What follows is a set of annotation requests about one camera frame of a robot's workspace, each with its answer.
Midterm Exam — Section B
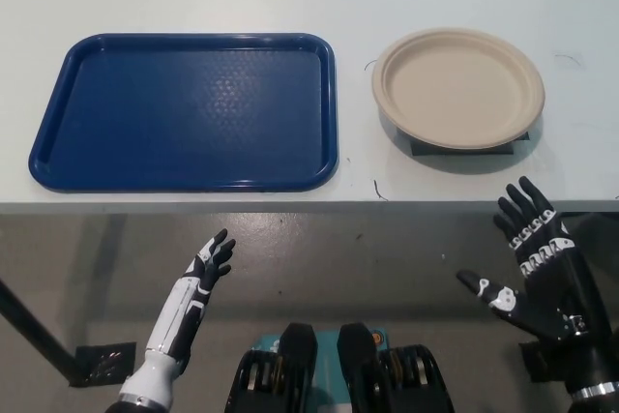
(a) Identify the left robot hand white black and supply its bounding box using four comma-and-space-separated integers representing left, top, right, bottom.
143, 227, 237, 362

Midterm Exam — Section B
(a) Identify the right robot hand black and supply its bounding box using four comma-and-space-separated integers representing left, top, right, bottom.
456, 175, 590, 342

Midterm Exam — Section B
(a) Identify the beige paper plate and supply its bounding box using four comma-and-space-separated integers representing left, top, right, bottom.
370, 29, 546, 151

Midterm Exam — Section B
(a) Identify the blue plastic tray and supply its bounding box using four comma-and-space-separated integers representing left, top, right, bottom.
27, 33, 342, 193

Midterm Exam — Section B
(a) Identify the black table leg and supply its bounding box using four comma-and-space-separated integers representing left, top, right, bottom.
0, 277, 81, 380

